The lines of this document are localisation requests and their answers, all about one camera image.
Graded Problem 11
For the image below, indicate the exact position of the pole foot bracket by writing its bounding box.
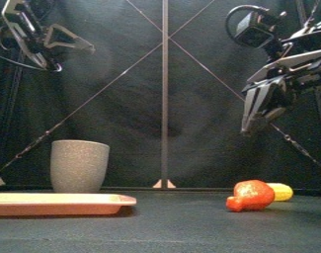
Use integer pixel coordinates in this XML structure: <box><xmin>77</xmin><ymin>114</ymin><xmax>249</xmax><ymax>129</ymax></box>
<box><xmin>153</xmin><ymin>178</ymin><xmax>177</xmax><ymax>190</ymax></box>

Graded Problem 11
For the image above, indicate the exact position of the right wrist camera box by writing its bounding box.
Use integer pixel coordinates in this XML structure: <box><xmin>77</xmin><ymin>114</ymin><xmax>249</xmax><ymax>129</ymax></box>
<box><xmin>234</xmin><ymin>11</ymin><xmax>278</xmax><ymax>49</ymax></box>

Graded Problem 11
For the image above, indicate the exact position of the grey speckled cup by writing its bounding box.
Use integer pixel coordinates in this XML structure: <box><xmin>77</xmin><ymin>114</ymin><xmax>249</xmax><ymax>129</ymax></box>
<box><xmin>50</xmin><ymin>139</ymin><xmax>111</xmax><ymax>195</ymax></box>

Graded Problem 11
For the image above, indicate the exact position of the vertical metal frame pole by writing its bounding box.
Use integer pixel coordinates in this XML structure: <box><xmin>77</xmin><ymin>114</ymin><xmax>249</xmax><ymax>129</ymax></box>
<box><xmin>161</xmin><ymin>0</ymin><xmax>169</xmax><ymax>190</ymax></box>

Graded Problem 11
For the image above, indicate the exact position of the yellow toy corn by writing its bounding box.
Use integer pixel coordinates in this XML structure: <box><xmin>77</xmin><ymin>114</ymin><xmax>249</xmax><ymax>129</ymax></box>
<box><xmin>266</xmin><ymin>182</ymin><xmax>294</xmax><ymax>203</ymax></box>

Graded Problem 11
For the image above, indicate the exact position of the red toy drumstick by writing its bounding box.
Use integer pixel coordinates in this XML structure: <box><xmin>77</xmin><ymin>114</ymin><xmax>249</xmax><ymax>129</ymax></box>
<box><xmin>225</xmin><ymin>179</ymin><xmax>276</xmax><ymax>212</ymax></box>

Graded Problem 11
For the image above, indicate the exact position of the pink rectangular tray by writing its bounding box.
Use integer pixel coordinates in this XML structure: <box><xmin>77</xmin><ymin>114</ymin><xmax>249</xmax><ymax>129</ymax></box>
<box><xmin>0</xmin><ymin>192</ymin><xmax>138</xmax><ymax>217</ymax></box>

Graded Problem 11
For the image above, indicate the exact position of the thin diagonal brace wire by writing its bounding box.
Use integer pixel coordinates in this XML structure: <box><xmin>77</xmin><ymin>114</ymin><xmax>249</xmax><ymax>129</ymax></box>
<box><xmin>125</xmin><ymin>0</ymin><xmax>321</xmax><ymax>174</ymax></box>
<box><xmin>0</xmin><ymin>0</ymin><xmax>217</xmax><ymax>176</ymax></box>

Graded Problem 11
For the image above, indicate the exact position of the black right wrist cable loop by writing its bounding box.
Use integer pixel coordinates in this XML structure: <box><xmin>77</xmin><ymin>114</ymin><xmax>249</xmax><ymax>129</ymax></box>
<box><xmin>225</xmin><ymin>4</ymin><xmax>272</xmax><ymax>38</ymax></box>

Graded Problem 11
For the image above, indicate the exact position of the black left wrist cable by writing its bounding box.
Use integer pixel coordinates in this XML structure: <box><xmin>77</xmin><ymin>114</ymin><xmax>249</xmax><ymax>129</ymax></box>
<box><xmin>0</xmin><ymin>33</ymin><xmax>63</xmax><ymax>73</ymax></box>

